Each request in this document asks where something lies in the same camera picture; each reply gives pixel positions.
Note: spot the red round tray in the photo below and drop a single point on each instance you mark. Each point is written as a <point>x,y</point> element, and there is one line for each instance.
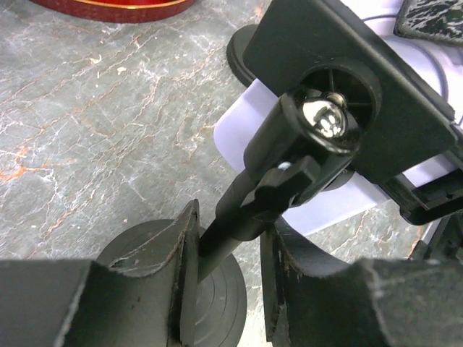
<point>118,11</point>

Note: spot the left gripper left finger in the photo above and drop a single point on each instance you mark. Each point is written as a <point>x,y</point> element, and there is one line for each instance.
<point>145,297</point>

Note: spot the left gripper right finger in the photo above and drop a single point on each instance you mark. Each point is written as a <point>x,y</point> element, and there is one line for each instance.
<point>311,298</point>

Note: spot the purple case phone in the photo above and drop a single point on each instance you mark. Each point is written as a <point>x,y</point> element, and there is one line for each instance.
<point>439,66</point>

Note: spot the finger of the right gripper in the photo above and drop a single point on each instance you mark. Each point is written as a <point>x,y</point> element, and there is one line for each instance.
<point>438,21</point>

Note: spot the black phone stand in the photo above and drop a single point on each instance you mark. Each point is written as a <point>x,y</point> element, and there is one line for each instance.
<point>345,100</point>
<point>234,54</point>

